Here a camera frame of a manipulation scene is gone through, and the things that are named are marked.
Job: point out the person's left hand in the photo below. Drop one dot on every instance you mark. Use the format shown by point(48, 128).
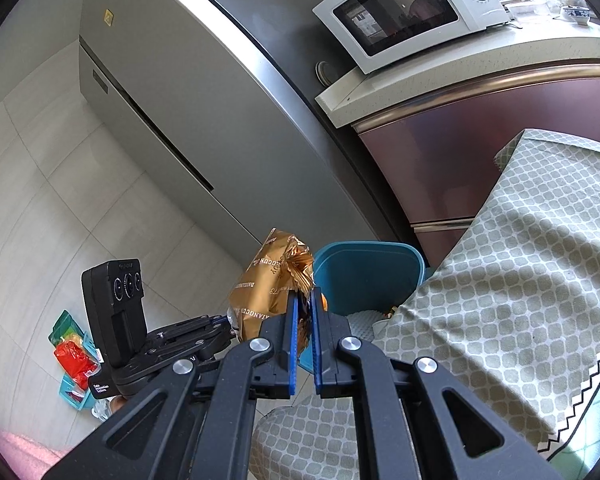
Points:
point(119, 403)

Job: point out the blue plastic trash bin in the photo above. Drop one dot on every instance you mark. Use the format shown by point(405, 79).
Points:
point(360, 270)

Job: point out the blue white ceramic bowl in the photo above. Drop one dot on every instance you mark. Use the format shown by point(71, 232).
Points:
point(576, 14)

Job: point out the green plastic packet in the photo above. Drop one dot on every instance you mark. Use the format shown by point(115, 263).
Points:
point(62, 326)

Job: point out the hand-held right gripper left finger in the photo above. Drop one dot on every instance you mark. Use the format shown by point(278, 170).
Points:
point(292, 345)

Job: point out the white tissue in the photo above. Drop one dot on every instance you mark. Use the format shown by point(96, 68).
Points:
point(100, 410)

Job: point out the clear plastic food container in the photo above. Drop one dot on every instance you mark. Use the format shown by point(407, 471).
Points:
point(527, 10)

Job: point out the white microwave oven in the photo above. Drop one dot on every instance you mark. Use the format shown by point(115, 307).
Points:
point(380, 10)

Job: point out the red plastic packet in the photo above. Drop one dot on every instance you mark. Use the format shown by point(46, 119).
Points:
point(75, 357)

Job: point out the gold foil snack wrapper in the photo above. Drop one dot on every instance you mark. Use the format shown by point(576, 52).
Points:
point(265, 285)

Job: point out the grey refrigerator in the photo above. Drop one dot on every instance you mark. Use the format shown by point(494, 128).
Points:
point(205, 85)

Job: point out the person's left forearm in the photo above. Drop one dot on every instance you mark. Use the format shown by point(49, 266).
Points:
point(15, 452)

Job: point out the kitchen counter with cabinets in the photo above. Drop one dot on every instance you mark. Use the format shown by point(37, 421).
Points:
point(455, 135)

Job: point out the teal plastic packet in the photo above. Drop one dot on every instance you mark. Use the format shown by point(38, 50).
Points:
point(75, 394)

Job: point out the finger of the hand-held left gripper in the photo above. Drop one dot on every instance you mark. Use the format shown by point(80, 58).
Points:
point(228, 321)

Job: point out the patterned green beige tablecloth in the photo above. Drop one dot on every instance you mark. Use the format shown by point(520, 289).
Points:
point(505, 285)

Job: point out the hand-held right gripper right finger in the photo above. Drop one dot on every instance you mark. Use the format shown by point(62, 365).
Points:
point(317, 345)

